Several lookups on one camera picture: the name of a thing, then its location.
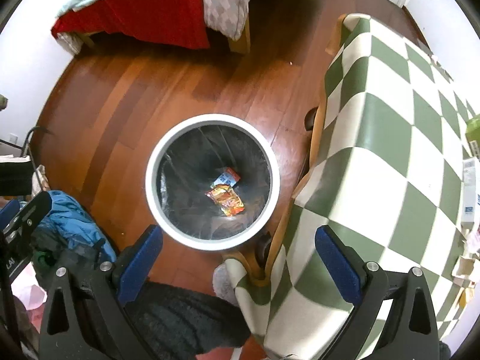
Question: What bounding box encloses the white blue toothpaste box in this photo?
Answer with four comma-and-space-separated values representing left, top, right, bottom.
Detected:
461, 157, 479, 230

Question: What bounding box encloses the white round trash bin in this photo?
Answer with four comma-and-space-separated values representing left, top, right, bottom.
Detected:
145, 114, 281, 251

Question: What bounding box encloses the green white checkered tablecloth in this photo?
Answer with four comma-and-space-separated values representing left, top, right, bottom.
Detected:
225, 13, 473, 359

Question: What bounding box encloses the orange snack wrapper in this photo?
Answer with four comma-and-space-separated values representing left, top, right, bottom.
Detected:
205, 184, 245, 217

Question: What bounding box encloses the blue snack wrapper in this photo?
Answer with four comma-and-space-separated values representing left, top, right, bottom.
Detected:
211, 166, 241, 188

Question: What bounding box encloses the green cardboard box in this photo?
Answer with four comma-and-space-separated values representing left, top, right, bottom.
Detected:
465, 115, 480, 159

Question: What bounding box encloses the red bed sheet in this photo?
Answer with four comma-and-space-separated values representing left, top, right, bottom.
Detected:
51, 0, 210, 50

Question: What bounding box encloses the wooden bed frame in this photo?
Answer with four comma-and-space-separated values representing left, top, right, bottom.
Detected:
74, 0, 286, 56

